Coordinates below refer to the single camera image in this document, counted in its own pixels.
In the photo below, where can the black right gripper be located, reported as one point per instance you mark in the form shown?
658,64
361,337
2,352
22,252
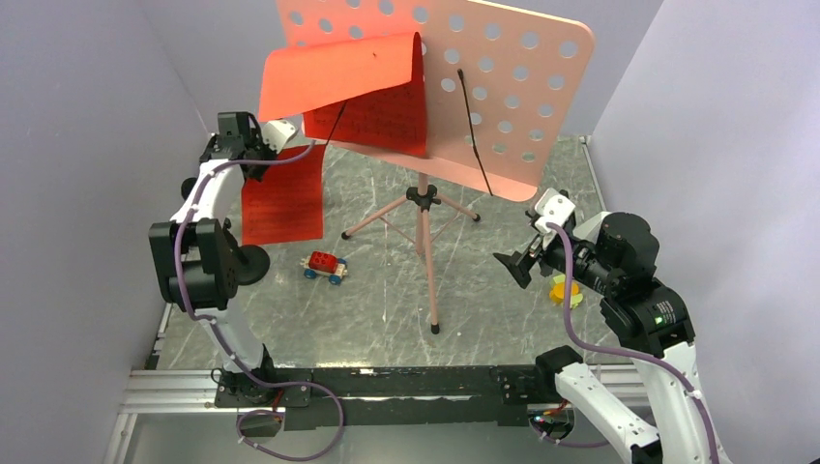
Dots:
518,263

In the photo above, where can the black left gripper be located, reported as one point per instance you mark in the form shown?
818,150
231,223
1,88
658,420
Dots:
272,154

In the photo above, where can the red sheet music page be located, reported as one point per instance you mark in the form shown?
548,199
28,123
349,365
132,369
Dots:
286,205

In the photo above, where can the red sheet music folder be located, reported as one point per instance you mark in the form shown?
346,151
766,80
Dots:
369,92

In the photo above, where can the pink tripod music stand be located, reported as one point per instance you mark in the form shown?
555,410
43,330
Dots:
499,82

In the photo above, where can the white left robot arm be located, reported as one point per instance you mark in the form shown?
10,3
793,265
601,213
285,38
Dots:
198,262

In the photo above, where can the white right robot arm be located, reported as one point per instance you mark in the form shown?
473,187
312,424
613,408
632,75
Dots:
615,256

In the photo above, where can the yellow green toy block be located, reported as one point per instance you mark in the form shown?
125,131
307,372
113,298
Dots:
561,292

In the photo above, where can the black microphone on stand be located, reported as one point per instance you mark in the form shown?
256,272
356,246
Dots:
211,196

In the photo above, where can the red blue toy car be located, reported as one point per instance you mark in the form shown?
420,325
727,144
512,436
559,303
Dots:
325,264

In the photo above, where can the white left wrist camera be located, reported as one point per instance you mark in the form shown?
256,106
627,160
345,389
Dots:
277,134

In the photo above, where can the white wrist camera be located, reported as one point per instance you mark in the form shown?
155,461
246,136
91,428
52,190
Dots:
277,134
553,207

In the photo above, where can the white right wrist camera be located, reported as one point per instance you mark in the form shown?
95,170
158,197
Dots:
553,207

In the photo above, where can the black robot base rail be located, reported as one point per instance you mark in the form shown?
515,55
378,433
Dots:
507,395

